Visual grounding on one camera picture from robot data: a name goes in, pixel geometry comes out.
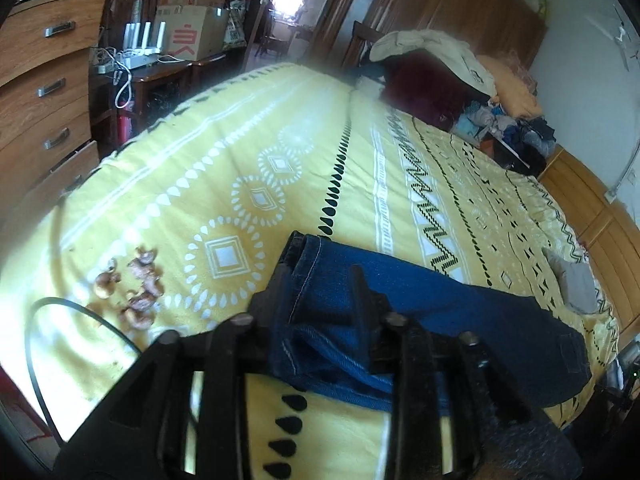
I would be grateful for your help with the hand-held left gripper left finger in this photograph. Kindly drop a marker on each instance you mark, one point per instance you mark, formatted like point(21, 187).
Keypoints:
point(265, 310)

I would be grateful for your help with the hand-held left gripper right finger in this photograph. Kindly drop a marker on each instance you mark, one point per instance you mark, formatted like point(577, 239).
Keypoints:
point(367, 320)

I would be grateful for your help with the blue denim pants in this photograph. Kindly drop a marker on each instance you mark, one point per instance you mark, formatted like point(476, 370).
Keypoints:
point(475, 325)

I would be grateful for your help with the grey cloth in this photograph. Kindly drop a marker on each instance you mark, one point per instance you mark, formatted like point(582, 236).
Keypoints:
point(575, 282)

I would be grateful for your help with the pile of brown nut shells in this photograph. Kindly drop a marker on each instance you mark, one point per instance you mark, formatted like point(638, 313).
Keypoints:
point(142, 302)

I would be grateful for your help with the yellow patterned bed sheet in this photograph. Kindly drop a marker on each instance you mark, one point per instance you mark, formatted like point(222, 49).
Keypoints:
point(225, 160)

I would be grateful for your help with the wooden headboard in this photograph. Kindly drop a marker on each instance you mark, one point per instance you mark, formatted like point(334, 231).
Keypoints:
point(600, 215)

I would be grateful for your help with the red fire extinguisher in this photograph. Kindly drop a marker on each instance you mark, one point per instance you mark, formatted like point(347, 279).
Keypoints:
point(125, 127)

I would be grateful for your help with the maroon blanket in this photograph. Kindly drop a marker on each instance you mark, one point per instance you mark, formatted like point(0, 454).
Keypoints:
point(425, 95)

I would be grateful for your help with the dark wooden side table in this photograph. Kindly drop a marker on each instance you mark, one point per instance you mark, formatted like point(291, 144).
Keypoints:
point(150, 80)

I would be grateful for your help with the orange pillow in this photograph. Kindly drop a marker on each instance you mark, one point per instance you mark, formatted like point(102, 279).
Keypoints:
point(515, 90)

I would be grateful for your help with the white power strip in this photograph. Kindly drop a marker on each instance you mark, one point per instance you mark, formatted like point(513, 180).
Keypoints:
point(142, 61)

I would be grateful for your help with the dark wooden chair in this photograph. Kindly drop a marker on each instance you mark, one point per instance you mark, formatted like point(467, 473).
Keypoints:
point(362, 40)

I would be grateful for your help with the cream jacket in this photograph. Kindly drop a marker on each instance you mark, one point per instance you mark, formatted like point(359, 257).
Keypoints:
point(440, 45)

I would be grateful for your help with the large cardboard box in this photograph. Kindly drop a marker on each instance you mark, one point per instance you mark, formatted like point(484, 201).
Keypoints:
point(192, 32)

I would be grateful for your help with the white router with antennas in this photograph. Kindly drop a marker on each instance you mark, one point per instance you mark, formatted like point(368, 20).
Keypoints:
point(145, 40)

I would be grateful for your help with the wooden chest of drawers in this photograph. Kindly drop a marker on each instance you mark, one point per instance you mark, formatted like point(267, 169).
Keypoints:
point(35, 110)

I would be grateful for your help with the wooden wardrobe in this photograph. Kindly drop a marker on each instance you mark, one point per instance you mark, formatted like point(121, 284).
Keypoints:
point(450, 5)

